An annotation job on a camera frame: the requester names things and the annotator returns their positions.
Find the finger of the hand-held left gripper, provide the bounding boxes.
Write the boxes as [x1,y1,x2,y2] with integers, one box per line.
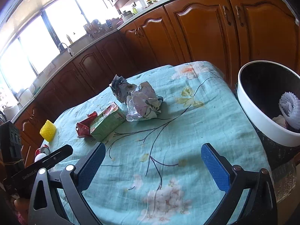
[35,145,74,169]

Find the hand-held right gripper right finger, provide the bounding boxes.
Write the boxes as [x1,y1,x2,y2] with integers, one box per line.
[201,142,278,225]

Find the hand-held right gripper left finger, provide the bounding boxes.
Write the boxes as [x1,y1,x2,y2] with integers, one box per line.
[28,142,106,225]

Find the white round bin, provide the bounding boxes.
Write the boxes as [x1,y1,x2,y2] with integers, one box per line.
[237,60,300,147]

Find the pale wrapper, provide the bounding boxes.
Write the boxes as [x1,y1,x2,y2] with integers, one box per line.
[272,115,288,128]

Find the large white foam net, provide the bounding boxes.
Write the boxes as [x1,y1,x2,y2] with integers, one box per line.
[279,91,300,130]

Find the person's left hand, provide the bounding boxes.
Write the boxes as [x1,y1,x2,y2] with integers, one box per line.
[13,197,31,217]

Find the red drink can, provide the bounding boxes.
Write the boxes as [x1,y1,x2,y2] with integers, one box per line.
[35,145,51,157]

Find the yellow foam fruit net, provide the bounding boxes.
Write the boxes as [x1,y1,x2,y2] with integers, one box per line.
[39,119,57,143]

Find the red snack wrapper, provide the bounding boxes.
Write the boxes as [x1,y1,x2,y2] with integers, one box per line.
[76,112,98,138]

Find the red and green carton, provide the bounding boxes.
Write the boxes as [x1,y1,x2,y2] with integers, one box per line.
[90,102,126,142]

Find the teal floral tablecloth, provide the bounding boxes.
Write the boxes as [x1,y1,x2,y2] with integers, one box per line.
[41,61,272,225]

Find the crumpled white plastic bag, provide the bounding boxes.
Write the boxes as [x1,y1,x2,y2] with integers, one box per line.
[126,82,164,122]

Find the crumpled silver wrapper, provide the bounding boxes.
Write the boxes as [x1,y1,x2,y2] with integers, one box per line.
[111,75,137,104]

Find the curved sink faucet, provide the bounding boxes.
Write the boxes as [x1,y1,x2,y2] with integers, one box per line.
[58,43,74,57]

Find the kitchen utensil cluster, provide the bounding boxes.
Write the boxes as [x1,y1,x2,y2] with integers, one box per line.
[83,19,118,36]

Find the wooden lower cabinets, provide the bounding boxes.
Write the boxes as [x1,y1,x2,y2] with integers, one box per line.
[12,0,300,167]

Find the kitchen window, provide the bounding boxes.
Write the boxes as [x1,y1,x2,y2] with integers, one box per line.
[0,0,121,95]

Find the pale kitchen countertop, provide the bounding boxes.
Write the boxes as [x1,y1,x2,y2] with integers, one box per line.
[10,0,282,125]

